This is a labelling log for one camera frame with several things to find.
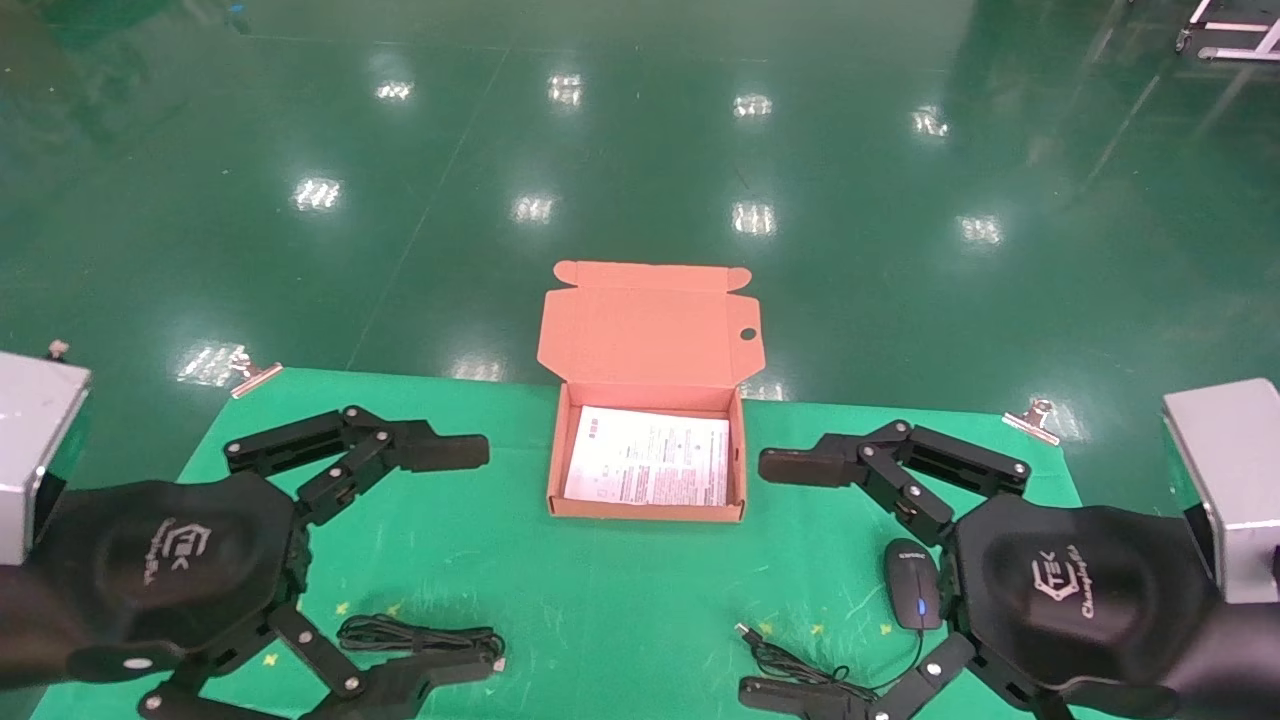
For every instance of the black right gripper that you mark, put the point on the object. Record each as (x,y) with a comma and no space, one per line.
(1080,590)

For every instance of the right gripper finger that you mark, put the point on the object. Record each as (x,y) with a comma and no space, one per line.
(800,465)

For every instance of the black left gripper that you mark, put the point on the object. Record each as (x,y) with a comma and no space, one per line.
(170,560)

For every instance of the open orange cardboard box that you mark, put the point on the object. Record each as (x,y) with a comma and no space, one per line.
(650,330)

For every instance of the white printed instruction sheet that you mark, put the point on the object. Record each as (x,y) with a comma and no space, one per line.
(650,455)

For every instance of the metal binder clip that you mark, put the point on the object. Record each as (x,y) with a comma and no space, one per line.
(255,376)
(1032,420)

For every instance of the green table mat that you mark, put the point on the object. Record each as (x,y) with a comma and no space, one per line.
(600,600)

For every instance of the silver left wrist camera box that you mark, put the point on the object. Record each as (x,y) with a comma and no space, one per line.
(35,450)

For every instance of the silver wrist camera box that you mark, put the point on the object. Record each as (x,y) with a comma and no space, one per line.
(1235,480)
(35,450)

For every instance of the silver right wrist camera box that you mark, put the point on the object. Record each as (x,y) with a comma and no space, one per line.
(1235,480)

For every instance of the white metal cart frame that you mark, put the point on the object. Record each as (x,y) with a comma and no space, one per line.
(1235,50)

